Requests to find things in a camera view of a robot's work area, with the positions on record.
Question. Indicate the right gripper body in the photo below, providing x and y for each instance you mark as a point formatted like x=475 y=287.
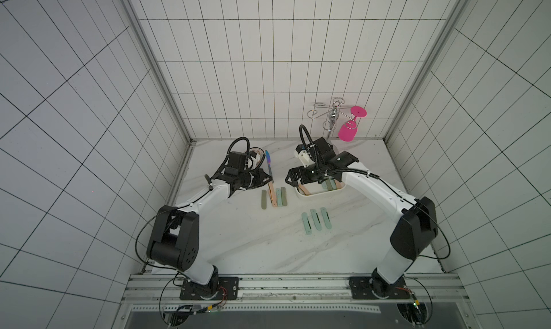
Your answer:
x=304 y=176

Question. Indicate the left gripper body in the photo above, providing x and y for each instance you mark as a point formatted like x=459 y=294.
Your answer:
x=252 y=180

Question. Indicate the pink folding fruit knife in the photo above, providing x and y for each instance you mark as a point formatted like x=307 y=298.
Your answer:
x=272 y=194

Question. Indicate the olive folding fruit knife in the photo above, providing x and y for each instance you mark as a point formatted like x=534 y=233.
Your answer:
x=284 y=197

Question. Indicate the mint folding fruit knife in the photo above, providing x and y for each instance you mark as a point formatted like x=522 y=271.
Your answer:
x=326 y=218

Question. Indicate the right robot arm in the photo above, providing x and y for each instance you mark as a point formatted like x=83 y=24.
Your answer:
x=415 y=218

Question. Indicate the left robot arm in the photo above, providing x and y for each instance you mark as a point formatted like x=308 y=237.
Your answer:
x=174 y=240

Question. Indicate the white plastic storage box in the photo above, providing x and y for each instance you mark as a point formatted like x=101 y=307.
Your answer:
x=316 y=189

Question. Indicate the iridescent butter knife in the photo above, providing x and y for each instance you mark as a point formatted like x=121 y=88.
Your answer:
x=268 y=160

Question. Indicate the chrome glass holder stand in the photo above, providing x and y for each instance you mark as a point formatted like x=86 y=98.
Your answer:
x=330 y=112

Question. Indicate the pink wine glass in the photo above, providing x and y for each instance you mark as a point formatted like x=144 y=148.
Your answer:
x=348 y=131

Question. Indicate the left base plate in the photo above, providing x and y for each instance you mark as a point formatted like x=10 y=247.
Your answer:
x=208 y=288

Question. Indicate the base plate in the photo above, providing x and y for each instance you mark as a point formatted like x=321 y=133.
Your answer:
x=364 y=288
x=208 y=288

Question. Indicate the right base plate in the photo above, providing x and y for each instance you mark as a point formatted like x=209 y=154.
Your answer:
x=364 y=288

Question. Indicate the aluminium mounting rail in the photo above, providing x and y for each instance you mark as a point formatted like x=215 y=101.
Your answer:
x=292 y=289

